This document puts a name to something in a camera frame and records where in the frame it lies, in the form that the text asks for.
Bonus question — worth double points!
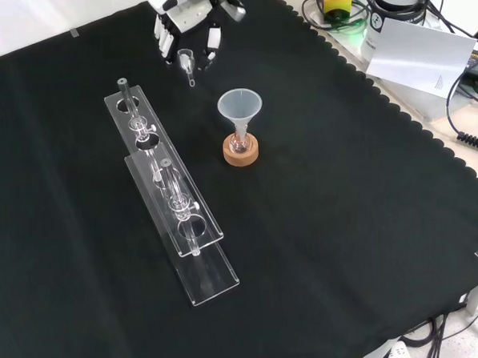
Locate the clear acrylic funnel stand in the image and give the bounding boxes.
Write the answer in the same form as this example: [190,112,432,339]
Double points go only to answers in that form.
[102,71,242,313]

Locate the cork ring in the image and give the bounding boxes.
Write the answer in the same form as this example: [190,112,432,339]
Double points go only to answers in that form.
[222,131,261,169]

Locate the small round-bottom glass flask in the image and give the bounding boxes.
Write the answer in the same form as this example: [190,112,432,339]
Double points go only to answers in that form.
[227,124,251,156]

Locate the translucent plastic funnel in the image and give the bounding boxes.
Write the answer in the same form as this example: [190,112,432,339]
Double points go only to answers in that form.
[216,87,265,140]

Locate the coiled black cable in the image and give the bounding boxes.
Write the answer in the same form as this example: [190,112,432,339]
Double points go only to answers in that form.
[444,68,478,157]

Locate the black bench cloth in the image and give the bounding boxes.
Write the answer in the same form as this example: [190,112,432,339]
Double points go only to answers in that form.
[0,0,478,358]

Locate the yellow stop button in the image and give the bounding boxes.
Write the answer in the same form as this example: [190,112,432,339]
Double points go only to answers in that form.
[320,0,354,24]

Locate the black floor cable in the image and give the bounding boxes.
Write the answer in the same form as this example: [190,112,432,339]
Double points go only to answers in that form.
[398,311,474,358]

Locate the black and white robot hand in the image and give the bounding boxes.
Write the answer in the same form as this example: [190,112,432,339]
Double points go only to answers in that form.
[145,0,251,75]

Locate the white power strip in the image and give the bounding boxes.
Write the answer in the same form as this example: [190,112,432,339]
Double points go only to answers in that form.
[375,340,411,358]

